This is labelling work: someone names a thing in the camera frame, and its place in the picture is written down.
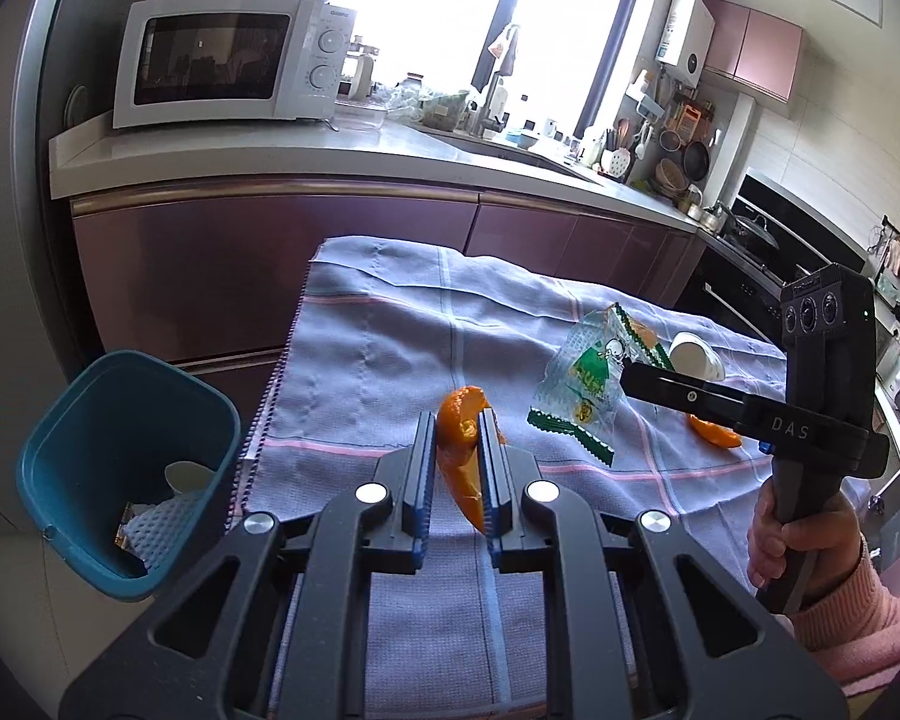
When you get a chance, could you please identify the white paper cup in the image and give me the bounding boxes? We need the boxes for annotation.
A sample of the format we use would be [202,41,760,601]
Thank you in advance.
[668,332,725,382]

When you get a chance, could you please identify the orange peel piece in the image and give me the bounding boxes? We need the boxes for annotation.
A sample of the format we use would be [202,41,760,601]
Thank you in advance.
[436,385,491,533]
[688,415,743,450]

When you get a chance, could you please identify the green clear snack wrapper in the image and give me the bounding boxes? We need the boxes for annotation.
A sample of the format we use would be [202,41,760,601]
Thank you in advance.
[526,302,673,465]

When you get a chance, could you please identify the white foam fruit net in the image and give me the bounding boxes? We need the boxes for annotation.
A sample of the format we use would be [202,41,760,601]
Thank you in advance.
[119,493,203,572]

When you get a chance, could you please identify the gold snack bag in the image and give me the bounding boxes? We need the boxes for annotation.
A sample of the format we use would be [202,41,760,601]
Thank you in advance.
[115,518,148,554]

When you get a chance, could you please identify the pink sleeve right forearm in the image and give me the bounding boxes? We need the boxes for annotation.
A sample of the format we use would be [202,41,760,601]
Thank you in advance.
[788,553,900,697]

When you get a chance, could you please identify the teal plastic trash bin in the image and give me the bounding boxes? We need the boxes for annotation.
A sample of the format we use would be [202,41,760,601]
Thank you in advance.
[16,349,244,601]

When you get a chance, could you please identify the steel kitchen faucet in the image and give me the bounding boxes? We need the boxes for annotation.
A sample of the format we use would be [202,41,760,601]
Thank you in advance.
[475,21,518,140]

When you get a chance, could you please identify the white kitchen countertop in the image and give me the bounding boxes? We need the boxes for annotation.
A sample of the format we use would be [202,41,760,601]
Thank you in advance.
[48,115,699,234]

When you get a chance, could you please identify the person's right hand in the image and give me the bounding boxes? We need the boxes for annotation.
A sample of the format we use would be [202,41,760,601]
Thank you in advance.
[746,479,863,600]

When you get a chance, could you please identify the black built-in stove oven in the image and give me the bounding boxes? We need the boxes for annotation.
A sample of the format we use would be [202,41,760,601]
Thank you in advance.
[676,172,875,344]

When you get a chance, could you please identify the steel kettle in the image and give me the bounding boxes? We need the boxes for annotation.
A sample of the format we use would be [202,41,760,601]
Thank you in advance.
[699,202,730,236]

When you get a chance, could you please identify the black hanging frying pan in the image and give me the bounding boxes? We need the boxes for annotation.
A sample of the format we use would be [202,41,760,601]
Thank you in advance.
[681,140,710,184]

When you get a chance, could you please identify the purple checked tablecloth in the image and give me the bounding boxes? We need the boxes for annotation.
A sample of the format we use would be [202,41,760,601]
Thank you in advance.
[224,232,872,720]

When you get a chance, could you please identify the silver refrigerator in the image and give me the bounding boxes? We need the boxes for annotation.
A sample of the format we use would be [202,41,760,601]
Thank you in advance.
[0,0,137,535]

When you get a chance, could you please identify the maroon base cabinets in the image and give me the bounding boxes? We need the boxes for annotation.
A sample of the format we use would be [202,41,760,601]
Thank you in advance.
[71,179,710,398]

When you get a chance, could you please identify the white microwave oven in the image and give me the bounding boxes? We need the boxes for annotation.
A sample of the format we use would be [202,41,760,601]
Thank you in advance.
[112,0,356,128]

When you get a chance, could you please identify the pink wall cabinet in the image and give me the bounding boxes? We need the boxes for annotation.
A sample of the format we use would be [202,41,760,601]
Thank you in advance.
[704,0,805,106]

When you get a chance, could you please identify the white wall water heater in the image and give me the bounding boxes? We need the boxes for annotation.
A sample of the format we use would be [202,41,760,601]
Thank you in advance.
[655,0,715,88]

